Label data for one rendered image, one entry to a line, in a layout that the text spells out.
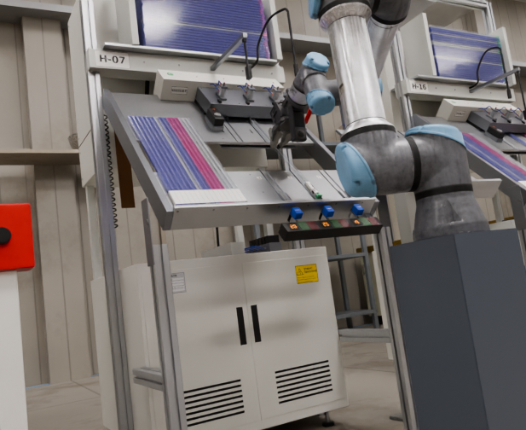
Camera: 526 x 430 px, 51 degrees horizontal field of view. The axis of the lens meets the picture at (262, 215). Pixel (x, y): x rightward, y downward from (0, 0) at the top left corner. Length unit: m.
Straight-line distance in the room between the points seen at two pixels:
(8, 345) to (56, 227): 3.33
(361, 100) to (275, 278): 0.88
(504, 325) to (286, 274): 0.93
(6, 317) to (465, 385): 1.02
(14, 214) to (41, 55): 3.77
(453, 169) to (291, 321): 0.93
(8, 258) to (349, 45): 0.92
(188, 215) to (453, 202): 0.66
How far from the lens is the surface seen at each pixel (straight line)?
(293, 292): 1.92
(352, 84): 1.20
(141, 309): 1.70
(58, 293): 4.69
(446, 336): 1.13
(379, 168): 1.12
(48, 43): 5.22
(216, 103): 1.95
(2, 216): 1.47
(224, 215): 1.49
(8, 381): 1.47
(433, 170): 1.16
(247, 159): 2.30
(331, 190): 1.75
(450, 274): 1.09
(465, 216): 1.15
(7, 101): 5.13
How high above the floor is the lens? 0.49
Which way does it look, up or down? 8 degrees up
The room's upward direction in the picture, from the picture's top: 8 degrees counter-clockwise
